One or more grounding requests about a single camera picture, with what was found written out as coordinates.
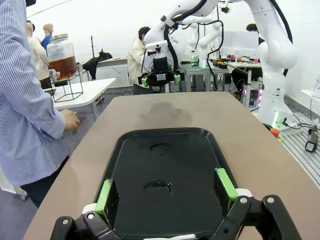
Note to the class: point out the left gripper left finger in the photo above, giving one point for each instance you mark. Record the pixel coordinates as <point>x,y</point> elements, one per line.
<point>107,200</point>

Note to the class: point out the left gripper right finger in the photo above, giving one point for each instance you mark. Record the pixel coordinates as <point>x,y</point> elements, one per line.
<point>240,212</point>

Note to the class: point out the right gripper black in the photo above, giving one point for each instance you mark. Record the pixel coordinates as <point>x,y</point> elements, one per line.
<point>160,66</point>

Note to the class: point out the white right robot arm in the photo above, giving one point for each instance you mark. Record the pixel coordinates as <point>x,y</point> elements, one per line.
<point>275,50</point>

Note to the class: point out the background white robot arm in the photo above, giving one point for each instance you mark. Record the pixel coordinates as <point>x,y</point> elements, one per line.
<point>206,40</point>

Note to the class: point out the person's right hand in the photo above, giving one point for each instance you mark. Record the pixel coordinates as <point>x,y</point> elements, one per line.
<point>71,121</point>

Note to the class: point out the person in cream jacket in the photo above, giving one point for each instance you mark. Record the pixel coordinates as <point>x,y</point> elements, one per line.
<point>135,60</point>

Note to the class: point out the long white table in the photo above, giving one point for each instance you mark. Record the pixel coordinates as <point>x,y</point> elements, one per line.
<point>115,60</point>

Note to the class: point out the black jacket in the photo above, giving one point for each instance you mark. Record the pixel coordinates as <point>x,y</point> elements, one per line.
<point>96,63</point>

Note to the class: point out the white side table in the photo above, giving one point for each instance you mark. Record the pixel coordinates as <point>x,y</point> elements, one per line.
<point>95,90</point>

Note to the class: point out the black plastic serving tray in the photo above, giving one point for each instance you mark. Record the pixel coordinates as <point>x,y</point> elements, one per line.
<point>175,162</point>

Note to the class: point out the white rectangular panel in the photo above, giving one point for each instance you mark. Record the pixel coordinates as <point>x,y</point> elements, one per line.
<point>240,43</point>

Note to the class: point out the orange emergency stop button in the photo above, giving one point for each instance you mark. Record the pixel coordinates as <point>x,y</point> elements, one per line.
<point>275,133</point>

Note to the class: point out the computer case with lit fans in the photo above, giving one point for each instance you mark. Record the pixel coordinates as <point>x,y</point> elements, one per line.
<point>252,97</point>

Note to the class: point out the black device with white label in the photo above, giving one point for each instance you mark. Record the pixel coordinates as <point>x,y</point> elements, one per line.
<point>311,140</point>

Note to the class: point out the glass tea dispenser jar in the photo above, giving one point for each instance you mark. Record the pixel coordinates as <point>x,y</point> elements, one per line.
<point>62,55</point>

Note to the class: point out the dark-haired person in black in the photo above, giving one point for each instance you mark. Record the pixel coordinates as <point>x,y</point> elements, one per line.
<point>253,28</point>

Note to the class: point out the bald figure in blue top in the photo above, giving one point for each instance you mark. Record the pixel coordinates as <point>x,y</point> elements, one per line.
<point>47,35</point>

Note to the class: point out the figure in beige with hat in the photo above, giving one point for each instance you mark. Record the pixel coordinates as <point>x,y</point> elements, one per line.
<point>37,55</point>

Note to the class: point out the person in striped shirt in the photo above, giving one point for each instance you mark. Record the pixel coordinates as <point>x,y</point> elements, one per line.
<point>20,100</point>

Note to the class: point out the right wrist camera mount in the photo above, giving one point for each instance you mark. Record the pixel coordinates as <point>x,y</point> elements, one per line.
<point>156,48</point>

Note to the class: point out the aluminium frame table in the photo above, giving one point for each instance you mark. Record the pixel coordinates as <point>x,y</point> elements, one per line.
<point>200,71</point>

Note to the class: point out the aluminium slotted base plate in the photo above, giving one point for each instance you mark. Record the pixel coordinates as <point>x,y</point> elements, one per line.
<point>300,155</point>

